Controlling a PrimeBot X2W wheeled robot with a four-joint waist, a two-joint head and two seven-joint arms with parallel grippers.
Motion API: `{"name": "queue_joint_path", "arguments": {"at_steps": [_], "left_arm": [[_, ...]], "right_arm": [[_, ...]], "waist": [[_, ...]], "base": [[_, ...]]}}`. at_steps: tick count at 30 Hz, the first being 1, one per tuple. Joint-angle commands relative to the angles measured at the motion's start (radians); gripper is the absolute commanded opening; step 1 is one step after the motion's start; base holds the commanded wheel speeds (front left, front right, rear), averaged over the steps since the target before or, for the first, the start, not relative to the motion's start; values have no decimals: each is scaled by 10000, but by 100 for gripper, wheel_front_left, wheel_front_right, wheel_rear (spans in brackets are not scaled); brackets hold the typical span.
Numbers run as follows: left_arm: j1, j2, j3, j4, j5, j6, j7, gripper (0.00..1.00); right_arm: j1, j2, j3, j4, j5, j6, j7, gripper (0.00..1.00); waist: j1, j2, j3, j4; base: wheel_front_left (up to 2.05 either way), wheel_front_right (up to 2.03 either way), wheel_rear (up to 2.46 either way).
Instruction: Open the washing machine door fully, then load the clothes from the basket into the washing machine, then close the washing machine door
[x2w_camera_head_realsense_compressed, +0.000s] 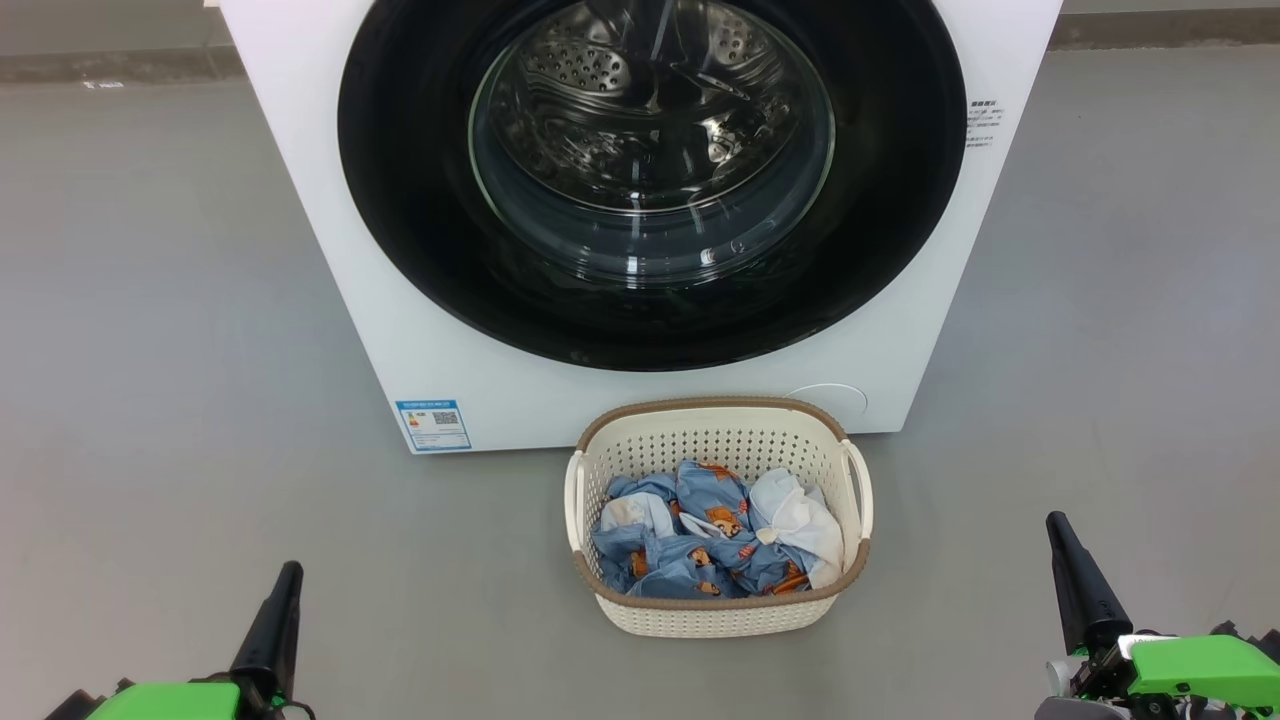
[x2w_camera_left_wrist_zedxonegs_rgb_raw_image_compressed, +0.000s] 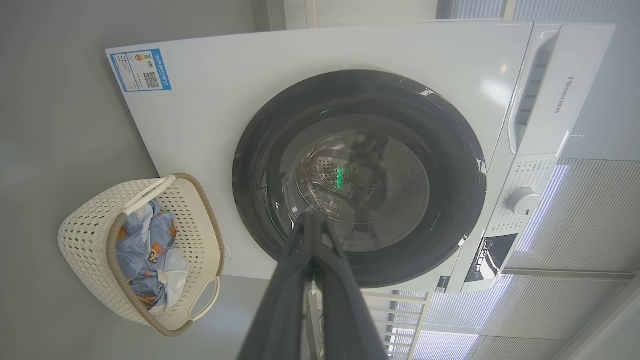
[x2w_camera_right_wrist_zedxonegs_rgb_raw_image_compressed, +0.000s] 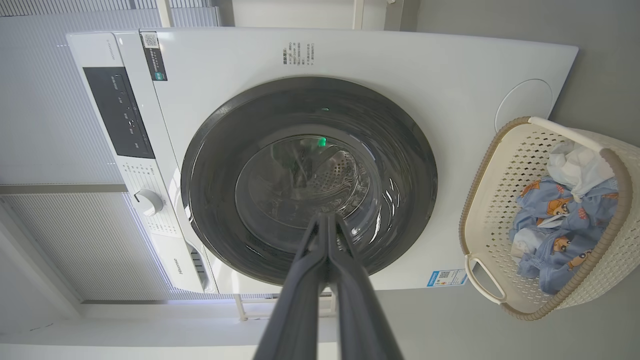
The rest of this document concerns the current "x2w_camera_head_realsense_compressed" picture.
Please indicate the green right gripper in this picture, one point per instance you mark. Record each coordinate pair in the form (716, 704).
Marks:
(1190, 670)

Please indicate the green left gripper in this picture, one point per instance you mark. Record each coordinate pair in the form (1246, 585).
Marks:
(160, 702)

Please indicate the white and pale blue garment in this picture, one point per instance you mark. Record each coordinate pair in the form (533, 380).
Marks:
(800, 520)

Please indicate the blue cartoon print garment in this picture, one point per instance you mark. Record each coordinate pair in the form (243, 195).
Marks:
(700, 500)

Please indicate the black round glass washer door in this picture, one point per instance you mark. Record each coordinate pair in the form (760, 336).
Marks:
(400, 200)

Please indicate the white front-load washing machine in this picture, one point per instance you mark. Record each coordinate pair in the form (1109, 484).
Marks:
(450, 380)

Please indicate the washing machine drum interior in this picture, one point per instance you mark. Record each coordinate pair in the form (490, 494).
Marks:
(600, 70)

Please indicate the blue energy label sticker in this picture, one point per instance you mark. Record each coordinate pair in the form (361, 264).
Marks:
(432, 425)

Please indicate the round white filter cover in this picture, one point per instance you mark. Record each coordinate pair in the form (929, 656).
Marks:
(830, 398)

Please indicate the cream perforated laundry basket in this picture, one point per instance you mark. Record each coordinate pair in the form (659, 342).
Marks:
(700, 440)

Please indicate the small printed text label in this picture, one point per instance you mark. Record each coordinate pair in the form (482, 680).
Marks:
(983, 124)

